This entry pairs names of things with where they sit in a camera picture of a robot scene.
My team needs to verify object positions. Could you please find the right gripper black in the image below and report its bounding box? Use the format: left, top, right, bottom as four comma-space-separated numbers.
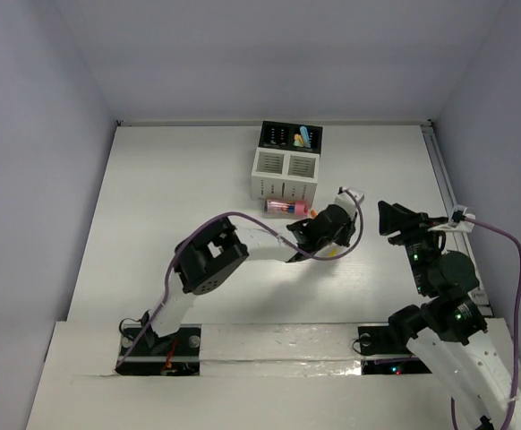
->
378, 198, 448, 294

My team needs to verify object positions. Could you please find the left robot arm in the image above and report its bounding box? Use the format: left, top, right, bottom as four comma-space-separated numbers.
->
135, 202, 363, 356

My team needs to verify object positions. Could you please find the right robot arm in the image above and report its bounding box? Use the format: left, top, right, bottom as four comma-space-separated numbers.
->
378, 201, 521, 429

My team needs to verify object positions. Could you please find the pink capped tube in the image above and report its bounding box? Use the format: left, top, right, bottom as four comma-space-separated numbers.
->
263, 199, 310, 218

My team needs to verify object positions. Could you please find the white organizer container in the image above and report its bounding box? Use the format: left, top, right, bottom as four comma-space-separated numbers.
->
251, 148, 320, 204

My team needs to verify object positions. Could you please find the black organizer container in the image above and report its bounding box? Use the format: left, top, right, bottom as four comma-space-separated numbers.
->
258, 121, 323, 155

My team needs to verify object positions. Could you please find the foil covered front board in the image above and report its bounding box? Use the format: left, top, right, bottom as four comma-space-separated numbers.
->
199, 323, 363, 378

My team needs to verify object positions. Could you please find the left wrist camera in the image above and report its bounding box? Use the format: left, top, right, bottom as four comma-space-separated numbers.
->
334, 186, 364, 213

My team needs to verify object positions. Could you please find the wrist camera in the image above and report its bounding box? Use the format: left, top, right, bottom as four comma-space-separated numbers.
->
334, 186, 364, 213
448, 205, 476, 234

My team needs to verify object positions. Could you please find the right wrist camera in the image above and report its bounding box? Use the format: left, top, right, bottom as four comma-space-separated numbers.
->
448, 205, 476, 234

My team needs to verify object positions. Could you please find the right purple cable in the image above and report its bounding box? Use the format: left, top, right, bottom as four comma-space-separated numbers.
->
450, 210, 521, 430

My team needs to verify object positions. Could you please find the purple cable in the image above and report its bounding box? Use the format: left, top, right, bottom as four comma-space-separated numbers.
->
116, 187, 365, 368
450, 210, 521, 430

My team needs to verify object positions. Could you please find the right aluminium rail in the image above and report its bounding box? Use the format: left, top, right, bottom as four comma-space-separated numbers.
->
420, 125, 494, 317

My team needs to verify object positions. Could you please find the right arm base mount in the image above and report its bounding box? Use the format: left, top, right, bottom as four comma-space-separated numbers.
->
352, 322, 431, 376

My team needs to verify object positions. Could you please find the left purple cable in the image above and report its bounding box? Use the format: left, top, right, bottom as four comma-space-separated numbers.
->
116, 187, 365, 368

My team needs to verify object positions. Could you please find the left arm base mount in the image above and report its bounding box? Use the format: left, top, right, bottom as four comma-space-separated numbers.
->
115, 325, 201, 376

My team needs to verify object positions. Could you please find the back wall rail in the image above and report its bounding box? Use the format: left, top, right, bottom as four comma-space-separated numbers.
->
115, 117, 434, 128

